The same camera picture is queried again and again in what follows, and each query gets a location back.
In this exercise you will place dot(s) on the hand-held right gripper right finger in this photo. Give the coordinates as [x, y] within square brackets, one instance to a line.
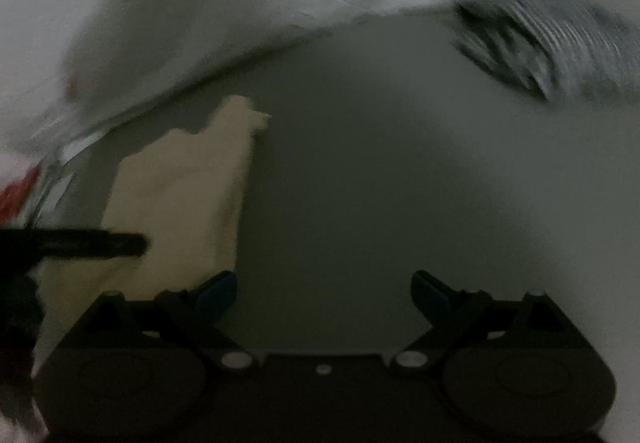
[426, 295]

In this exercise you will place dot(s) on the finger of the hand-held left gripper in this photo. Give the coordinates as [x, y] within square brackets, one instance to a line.
[90, 244]

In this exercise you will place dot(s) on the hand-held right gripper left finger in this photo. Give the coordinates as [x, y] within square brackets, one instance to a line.
[220, 294]

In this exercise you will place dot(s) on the cream garment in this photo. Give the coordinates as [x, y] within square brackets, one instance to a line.
[175, 188]

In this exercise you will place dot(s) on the red garment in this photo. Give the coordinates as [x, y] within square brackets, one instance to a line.
[15, 198]

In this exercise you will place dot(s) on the plaid shirt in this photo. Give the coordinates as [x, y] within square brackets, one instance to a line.
[540, 43]

